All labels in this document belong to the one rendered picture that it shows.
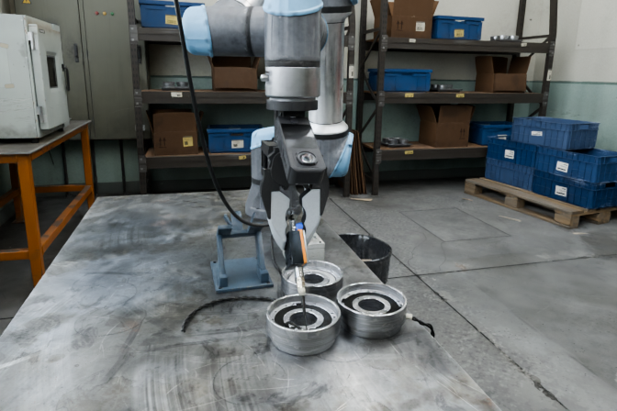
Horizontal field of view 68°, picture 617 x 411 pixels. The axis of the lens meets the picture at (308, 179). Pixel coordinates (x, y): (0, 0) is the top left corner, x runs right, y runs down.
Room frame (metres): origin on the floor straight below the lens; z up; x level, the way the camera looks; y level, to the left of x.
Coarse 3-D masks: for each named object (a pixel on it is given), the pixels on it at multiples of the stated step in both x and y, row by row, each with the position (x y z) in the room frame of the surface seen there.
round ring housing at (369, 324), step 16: (352, 288) 0.67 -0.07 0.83; (368, 288) 0.68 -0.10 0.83; (384, 288) 0.67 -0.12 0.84; (368, 304) 0.65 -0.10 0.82; (384, 304) 0.63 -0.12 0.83; (400, 304) 0.63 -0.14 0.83; (352, 320) 0.59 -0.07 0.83; (368, 320) 0.58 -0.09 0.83; (384, 320) 0.58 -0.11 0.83; (400, 320) 0.59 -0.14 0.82; (368, 336) 0.58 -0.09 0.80; (384, 336) 0.58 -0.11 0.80
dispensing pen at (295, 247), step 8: (288, 216) 0.63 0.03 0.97; (296, 216) 0.63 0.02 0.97; (288, 232) 0.60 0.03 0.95; (296, 232) 0.60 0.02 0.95; (288, 240) 0.60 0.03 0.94; (296, 240) 0.60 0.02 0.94; (288, 248) 0.60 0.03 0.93; (296, 248) 0.59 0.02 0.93; (288, 256) 0.60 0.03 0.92; (296, 256) 0.58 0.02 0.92; (288, 264) 0.60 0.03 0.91; (296, 264) 0.58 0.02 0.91; (296, 272) 0.59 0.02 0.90; (296, 280) 0.59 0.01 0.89; (304, 280) 0.59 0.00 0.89; (304, 288) 0.58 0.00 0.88; (304, 296) 0.57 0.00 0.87; (304, 304) 0.57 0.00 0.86; (304, 312) 0.56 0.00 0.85
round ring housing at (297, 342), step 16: (272, 304) 0.60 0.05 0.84; (288, 304) 0.63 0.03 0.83; (320, 304) 0.63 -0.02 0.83; (272, 320) 0.56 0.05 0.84; (288, 320) 0.58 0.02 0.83; (304, 320) 0.61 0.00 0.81; (320, 320) 0.58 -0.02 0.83; (336, 320) 0.56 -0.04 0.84; (272, 336) 0.55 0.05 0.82; (288, 336) 0.54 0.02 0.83; (304, 336) 0.53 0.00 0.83; (320, 336) 0.54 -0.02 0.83; (336, 336) 0.56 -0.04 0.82; (288, 352) 0.54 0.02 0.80; (304, 352) 0.54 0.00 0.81; (320, 352) 0.55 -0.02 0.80
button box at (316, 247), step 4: (316, 236) 0.88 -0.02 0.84; (312, 240) 0.85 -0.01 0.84; (316, 240) 0.85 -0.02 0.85; (320, 240) 0.85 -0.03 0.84; (308, 244) 0.83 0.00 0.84; (312, 244) 0.83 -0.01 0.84; (316, 244) 0.84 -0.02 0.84; (320, 244) 0.84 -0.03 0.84; (324, 244) 0.84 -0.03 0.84; (308, 248) 0.83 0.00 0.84; (312, 248) 0.83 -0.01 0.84; (316, 248) 0.84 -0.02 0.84; (320, 248) 0.84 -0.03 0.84; (284, 252) 0.87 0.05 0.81; (308, 252) 0.83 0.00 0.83; (312, 252) 0.83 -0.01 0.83; (316, 252) 0.84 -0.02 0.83; (320, 252) 0.84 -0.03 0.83; (284, 256) 0.87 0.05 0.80; (308, 256) 0.83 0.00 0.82; (312, 256) 0.83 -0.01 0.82; (316, 256) 0.84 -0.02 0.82; (320, 256) 0.84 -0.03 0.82; (316, 260) 0.84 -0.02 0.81; (320, 260) 0.84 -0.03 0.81
